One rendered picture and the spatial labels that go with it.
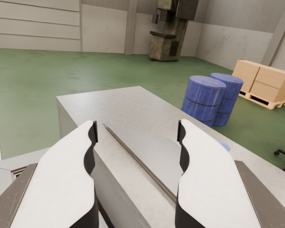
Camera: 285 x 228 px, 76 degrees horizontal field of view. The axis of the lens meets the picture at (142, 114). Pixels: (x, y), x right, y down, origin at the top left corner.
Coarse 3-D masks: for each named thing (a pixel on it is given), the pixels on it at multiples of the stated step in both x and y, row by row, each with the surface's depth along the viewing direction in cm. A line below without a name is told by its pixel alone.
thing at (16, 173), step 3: (21, 168) 83; (24, 168) 84; (12, 171) 81; (15, 171) 82; (18, 171) 82; (21, 171) 83; (12, 174) 80; (15, 174) 82; (18, 174) 82; (12, 177) 79; (15, 177) 80; (12, 180) 77
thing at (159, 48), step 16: (160, 0) 677; (176, 0) 621; (192, 0) 652; (160, 16) 699; (176, 16) 639; (192, 16) 687; (160, 32) 740; (176, 32) 720; (160, 48) 718; (176, 48) 759
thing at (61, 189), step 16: (80, 128) 11; (96, 128) 12; (64, 144) 10; (80, 144) 10; (48, 160) 9; (64, 160) 9; (80, 160) 9; (48, 176) 8; (64, 176) 8; (80, 176) 8; (32, 192) 7; (48, 192) 7; (64, 192) 7; (80, 192) 7; (32, 208) 6; (48, 208) 6; (64, 208) 6; (80, 208) 6; (96, 208) 7; (16, 224) 6; (32, 224) 6; (48, 224) 6; (64, 224) 6; (80, 224) 6; (96, 224) 7
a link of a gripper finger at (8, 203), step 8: (32, 168) 8; (24, 176) 8; (32, 176) 8; (16, 184) 7; (24, 184) 7; (8, 192) 7; (16, 192) 7; (24, 192) 7; (0, 200) 7; (8, 200) 7; (16, 200) 7; (0, 208) 6; (8, 208) 6; (16, 208) 6; (0, 216) 6; (8, 216) 6; (0, 224) 6; (8, 224) 6
